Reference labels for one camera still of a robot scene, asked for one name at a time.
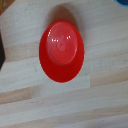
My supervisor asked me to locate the blue plastic mug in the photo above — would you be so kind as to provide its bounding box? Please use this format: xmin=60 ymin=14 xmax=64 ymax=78
xmin=114 ymin=0 xmax=128 ymax=7

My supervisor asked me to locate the red plastic bowl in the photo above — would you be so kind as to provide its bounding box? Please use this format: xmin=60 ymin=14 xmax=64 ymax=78
xmin=38 ymin=19 xmax=85 ymax=84

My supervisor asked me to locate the yellow red carton box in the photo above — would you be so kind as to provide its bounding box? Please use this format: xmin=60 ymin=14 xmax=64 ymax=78
xmin=0 ymin=0 xmax=15 ymax=16

